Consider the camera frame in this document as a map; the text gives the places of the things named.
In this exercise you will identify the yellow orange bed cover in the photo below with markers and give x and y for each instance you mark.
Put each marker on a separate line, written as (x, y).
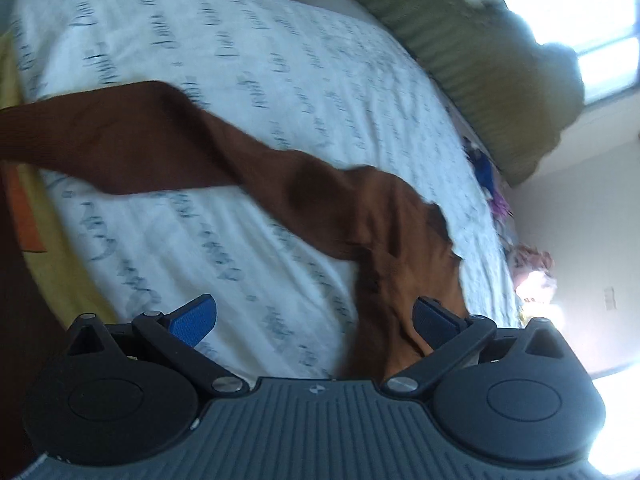
(55, 255)

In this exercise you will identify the bright window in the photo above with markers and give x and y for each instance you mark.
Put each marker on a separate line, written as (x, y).
(617, 420)
(580, 15)

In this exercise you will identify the purple cloth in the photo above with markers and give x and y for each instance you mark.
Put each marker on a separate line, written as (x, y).
(500, 206)

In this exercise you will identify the grey pillow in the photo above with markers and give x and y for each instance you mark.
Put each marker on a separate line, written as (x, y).
(540, 55)

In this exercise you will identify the white script-printed bed sheet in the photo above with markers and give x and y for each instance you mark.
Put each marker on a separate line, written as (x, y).
(280, 70)

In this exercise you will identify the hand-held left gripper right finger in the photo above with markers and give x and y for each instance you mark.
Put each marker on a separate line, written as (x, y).
(432, 320)

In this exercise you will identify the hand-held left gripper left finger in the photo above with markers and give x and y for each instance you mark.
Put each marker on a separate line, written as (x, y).
(192, 317)

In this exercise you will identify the wall outlet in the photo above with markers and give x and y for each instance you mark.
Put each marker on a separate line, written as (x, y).
(610, 298)

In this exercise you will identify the green ribbed pillow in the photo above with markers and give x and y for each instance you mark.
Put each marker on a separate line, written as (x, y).
(475, 70)

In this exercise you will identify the brown knit garment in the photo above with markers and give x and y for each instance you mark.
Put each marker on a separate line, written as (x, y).
(320, 195)

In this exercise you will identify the blue cloth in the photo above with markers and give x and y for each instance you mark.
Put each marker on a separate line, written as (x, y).
(481, 165)

